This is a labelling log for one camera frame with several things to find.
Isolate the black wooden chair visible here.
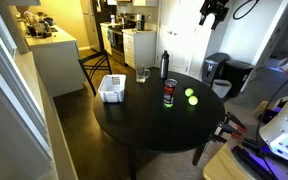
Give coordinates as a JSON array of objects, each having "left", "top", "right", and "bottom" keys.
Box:
[{"left": 78, "top": 50, "right": 112, "bottom": 95}]

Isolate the black orange clamp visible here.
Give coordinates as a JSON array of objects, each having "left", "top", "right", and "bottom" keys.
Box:
[
  {"left": 226, "top": 112, "right": 246, "bottom": 130},
  {"left": 209, "top": 122, "right": 240, "bottom": 143}
]

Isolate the white plastic basket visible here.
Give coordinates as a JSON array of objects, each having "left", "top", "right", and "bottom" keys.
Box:
[{"left": 98, "top": 74, "right": 126, "bottom": 103}]

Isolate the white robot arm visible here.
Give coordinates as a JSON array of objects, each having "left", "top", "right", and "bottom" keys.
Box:
[{"left": 206, "top": 0, "right": 288, "bottom": 160}]

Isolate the stainless steel stove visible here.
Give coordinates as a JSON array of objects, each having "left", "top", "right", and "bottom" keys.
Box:
[{"left": 108, "top": 22, "right": 135, "bottom": 65}]

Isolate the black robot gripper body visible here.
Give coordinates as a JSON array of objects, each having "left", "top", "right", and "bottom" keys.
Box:
[{"left": 200, "top": 0, "right": 229, "bottom": 20}]

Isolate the clear glass mug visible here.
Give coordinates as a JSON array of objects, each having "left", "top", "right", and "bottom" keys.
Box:
[{"left": 136, "top": 65, "right": 150, "bottom": 83}]

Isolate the white small waste bin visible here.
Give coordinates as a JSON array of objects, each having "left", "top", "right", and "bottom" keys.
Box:
[{"left": 212, "top": 79, "right": 232, "bottom": 98}]

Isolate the round black table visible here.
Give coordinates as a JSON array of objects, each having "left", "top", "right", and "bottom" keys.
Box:
[{"left": 93, "top": 68, "right": 225, "bottom": 180}]

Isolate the black trash bin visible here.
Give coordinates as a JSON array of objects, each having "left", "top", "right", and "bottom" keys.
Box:
[{"left": 224, "top": 60, "right": 254, "bottom": 97}]

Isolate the dark metal water bottle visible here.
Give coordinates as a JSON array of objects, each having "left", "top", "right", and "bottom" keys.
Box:
[{"left": 160, "top": 50, "right": 169, "bottom": 79}]

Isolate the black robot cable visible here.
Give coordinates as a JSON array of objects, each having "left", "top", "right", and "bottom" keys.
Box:
[{"left": 232, "top": 0, "right": 260, "bottom": 21}]

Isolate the yellow-green tennis ball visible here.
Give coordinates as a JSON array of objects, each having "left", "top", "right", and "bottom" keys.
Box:
[
  {"left": 188, "top": 96, "right": 198, "bottom": 106},
  {"left": 185, "top": 88, "right": 194, "bottom": 97}
]

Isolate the white kitchen cabinet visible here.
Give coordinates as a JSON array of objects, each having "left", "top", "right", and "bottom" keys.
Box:
[{"left": 123, "top": 29, "right": 156, "bottom": 69}]

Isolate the white kitchen counter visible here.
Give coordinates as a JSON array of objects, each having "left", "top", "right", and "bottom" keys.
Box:
[{"left": 17, "top": 23, "right": 87, "bottom": 98}]

